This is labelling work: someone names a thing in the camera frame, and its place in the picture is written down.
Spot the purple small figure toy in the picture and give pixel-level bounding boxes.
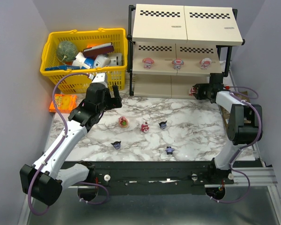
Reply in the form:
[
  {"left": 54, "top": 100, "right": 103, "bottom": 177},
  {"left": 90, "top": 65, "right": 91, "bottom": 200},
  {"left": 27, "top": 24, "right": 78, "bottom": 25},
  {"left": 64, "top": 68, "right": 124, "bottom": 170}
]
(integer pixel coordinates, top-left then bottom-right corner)
[{"left": 165, "top": 146, "right": 175, "bottom": 155}]

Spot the black purple cat toy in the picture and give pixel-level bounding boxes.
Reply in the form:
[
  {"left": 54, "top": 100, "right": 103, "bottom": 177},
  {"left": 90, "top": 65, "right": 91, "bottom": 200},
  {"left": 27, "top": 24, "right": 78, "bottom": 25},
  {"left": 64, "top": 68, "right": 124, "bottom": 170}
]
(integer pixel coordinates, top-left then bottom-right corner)
[{"left": 158, "top": 121, "right": 167, "bottom": 129}]

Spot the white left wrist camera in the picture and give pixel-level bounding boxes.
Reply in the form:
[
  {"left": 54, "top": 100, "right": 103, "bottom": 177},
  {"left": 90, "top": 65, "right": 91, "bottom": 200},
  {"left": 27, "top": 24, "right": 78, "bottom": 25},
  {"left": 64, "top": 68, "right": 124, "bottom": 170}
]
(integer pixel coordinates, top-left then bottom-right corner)
[{"left": 88, "top": 73, "right": 108, "bottom": 88}]

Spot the white blue carton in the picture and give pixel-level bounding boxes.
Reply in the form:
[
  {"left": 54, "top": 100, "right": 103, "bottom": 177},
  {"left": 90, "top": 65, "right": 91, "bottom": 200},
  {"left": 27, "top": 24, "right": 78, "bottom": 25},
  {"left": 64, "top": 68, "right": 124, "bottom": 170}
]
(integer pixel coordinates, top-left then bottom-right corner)
[{"left": 72, "top": 52, "right": 94, "bottom": 69}]

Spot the beige three-tier shelf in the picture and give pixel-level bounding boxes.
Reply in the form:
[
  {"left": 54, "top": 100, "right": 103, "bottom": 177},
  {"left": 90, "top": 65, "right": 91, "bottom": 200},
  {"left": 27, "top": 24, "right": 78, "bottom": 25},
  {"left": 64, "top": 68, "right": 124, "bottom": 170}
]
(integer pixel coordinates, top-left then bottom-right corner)
[{"left": 127, "top": 4, "right": 245, "bottom": 98}]

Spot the green round melon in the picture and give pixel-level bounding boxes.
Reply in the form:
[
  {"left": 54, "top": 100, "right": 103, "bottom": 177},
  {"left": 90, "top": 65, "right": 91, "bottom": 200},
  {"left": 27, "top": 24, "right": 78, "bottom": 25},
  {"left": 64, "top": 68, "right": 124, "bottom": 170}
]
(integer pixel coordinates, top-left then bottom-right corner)
[{"left": 56, "top": 41, "right": 79, "bottom": 63}]

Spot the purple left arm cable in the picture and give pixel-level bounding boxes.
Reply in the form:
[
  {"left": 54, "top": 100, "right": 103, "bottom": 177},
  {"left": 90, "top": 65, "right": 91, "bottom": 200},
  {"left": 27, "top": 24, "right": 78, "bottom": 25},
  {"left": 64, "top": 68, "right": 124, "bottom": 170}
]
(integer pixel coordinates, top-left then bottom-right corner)
[{"left": 28, "top": 72, "right": 92, "bottom": 216}]

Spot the pink blue-bow bunny toy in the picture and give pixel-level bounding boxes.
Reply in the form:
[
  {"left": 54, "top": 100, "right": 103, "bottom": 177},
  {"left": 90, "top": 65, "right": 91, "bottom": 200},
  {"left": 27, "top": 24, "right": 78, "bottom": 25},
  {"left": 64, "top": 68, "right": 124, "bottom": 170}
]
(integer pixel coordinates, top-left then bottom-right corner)
[{"left": 142, "top": 57, "right": 155, "bottom": 69}]

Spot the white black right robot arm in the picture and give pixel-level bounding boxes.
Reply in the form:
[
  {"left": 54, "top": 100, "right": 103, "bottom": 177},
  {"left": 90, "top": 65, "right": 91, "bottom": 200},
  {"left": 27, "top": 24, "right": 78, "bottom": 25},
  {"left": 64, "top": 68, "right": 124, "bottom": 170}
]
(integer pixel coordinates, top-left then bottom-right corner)
[{"left": 191, "top": 74, "right": 262, "bottom": 170}]

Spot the yellow plastic shopping basket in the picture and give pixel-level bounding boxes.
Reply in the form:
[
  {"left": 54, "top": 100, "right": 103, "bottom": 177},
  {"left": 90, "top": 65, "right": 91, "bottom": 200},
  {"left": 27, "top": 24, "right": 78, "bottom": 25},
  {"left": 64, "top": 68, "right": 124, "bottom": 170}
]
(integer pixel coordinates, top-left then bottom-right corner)
[{"left": 40, "top": 28, "right": 128, "bottom": 94}]

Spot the white cylindrical can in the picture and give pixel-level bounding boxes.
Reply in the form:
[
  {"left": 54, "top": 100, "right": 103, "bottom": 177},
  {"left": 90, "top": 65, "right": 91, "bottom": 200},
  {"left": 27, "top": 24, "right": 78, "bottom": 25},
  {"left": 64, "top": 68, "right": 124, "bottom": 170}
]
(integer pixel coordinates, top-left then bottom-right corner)
[{"left": 108, "top": 53, "right": 123, "bottom": 67}]

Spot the red bear cream toy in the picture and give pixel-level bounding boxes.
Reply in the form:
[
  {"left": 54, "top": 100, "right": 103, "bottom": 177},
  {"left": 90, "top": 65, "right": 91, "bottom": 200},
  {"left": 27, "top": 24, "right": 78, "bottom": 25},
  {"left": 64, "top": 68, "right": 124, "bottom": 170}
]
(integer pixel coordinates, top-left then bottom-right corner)
[{"left": 141, "top": 121, "right": 149, "bottom": 133}]

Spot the dark red book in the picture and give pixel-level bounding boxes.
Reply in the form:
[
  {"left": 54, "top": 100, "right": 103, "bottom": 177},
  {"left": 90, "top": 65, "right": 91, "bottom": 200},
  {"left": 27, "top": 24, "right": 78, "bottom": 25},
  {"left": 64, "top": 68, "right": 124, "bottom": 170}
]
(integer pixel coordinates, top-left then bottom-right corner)
[{"left": 82, "top": 42, "right": 114, "bottom": 58}]

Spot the pink bear strawberry toy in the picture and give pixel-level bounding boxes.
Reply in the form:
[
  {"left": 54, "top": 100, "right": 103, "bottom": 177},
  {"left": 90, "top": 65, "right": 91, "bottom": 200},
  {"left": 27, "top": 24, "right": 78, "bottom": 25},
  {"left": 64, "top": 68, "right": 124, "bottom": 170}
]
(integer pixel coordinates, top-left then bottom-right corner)
[{"left": 118, "top": 116, "right": 129, "bottom": 128}]

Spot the pink round bunny toy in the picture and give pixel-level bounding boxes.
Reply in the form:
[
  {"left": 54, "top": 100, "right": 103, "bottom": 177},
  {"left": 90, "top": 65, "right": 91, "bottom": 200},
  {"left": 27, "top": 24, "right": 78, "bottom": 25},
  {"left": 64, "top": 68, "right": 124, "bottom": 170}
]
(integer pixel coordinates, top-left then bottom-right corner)
[{"left": 172, "top": 59, "right": 184, "bottom": 70}]

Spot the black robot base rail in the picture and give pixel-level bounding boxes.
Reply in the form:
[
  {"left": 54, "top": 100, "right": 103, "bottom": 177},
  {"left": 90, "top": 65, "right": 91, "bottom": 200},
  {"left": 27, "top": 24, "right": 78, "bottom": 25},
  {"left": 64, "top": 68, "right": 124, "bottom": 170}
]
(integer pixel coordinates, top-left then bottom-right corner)
[{"left": 78, "top": 161, "right": 234, "bottom": 196}]

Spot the orange snack box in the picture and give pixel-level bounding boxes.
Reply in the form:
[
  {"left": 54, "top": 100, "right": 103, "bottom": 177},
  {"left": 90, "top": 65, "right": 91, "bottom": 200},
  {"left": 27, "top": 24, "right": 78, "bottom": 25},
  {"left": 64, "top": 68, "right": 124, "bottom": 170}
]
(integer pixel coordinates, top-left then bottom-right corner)
[{"left": 54, "top": 94, "right": 77, "bottom": 113}]

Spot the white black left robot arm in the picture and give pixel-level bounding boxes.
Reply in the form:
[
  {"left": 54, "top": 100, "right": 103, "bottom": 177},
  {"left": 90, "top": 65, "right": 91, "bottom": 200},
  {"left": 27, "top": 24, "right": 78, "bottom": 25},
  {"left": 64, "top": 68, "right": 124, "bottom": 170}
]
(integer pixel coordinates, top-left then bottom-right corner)
[{"left": 20, "top": 82, "right": 122, "bottom": 206}]

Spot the white pink bunny toy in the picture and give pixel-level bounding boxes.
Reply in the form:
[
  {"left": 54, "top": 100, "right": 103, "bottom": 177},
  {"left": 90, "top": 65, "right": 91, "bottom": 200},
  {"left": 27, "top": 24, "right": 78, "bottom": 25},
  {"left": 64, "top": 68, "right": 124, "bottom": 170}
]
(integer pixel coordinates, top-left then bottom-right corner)
[{"left": 199, "top": 58, "right": 212, "bottom": 70}]

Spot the brown coffee bag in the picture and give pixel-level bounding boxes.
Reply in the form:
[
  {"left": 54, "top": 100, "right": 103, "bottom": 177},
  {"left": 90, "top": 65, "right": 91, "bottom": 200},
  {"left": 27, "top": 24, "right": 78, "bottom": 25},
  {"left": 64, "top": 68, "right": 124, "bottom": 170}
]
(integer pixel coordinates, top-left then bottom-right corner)
[{"left": 216, "top": 90, "right": 250, "bottom": 132}]

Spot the black purple-bow cat toy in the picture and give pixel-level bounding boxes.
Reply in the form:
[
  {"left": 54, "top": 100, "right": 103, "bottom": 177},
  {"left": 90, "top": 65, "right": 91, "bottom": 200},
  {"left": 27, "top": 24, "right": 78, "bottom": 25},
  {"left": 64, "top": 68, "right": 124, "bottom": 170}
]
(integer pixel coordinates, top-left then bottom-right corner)
[{"left": 111, "top": 141, "right": 121, "bottom": 150}]

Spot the white small box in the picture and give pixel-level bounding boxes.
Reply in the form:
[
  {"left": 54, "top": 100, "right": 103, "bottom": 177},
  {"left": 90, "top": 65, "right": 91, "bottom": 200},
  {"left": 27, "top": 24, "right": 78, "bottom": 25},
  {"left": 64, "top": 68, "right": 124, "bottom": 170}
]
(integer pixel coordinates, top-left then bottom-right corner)
[{"left": 93, "top": 54, "right": 111, "bottom": 68}]

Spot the red white bear toy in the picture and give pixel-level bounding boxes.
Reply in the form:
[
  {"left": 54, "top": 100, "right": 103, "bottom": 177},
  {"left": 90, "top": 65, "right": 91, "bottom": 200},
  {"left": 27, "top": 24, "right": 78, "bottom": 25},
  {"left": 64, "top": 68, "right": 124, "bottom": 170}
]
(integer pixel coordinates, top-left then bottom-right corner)
[{"left": 189, "top": 87, "right": 197, "bottom": 96}]

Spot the blue flat package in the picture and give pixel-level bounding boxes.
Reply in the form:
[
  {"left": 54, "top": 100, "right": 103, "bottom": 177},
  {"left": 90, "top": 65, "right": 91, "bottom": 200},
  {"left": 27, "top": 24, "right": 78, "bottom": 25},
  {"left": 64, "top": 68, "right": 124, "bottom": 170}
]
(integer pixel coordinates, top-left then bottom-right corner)
[{"left": 45, "top": 65, "right": 81, "bottom": 71}]

